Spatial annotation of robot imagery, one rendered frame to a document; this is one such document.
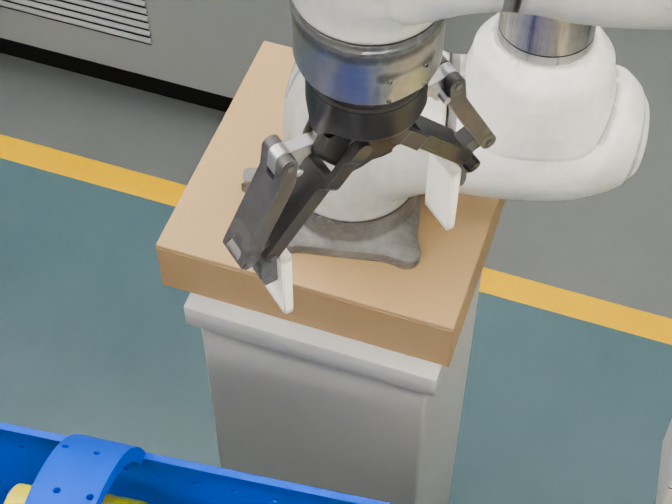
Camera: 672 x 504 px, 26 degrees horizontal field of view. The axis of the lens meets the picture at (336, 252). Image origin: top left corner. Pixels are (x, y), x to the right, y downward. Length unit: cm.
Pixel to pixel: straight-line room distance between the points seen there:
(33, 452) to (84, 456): 17
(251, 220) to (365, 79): 15
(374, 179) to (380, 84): 77
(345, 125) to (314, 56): 6
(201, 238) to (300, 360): 20
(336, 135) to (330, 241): 80
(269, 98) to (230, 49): 118
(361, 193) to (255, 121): 27
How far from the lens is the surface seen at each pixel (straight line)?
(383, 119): 86
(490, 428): 282
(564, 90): 151
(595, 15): 77
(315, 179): 93
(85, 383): 289
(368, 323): 169
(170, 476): 156
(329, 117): 87
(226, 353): 185
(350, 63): 81
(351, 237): 168
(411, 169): 158
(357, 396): 182
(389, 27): 79
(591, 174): 158
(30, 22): 326
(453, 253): 171
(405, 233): 170
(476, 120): 98
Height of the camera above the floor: 248
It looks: 55 degrees down
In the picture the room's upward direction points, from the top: straight up
